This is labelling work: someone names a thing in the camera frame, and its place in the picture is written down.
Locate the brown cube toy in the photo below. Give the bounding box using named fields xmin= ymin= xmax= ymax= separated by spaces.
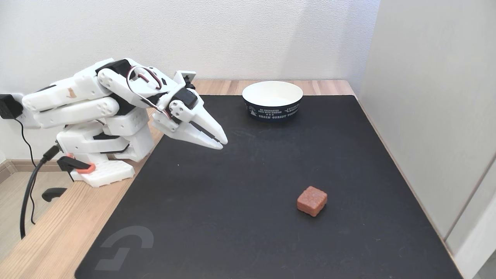
xmin=297 ymin=186 xmax=328 ymax=217

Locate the white and navy paper bowl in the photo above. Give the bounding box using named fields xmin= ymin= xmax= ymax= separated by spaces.
xmin=242 ymin=81 xmax=304 ymax=123

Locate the black desk mat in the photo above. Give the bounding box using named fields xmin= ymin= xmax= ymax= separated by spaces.
xmin=75 ymin=95 xmax=463 ymax=279

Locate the black and orange clamp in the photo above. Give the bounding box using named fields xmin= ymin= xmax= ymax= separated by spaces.
xmin=41 ymin=154 xmax=96 ymax=203

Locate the black power adapter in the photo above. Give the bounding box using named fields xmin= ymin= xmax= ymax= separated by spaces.
xmin=0 ymin=94 xmax=24 ymax=120

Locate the white cabinet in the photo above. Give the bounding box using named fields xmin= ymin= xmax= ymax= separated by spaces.
xmin=357 ymin=0 xmax=496 ymax=279

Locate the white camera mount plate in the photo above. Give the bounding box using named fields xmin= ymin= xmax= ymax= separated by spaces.
xmin=173 ymin=71 xmax=197 ymax=90

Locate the red white black servo cable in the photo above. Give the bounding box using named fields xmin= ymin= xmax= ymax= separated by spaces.
xmin=126 ymin=65 xmax=173 ymax=117

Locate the white wall outlet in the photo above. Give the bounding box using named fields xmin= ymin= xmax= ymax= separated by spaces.
xmin=15 ymin=93 xmax=41 ymax=129

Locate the thin black cable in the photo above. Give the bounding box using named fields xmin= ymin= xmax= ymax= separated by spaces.
xmin=14 ymin=118 xmax=37 ymax=225

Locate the thick black cable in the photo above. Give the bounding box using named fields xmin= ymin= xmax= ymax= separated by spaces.
xmin=20 ymin=145 xmax=61 ymax=239

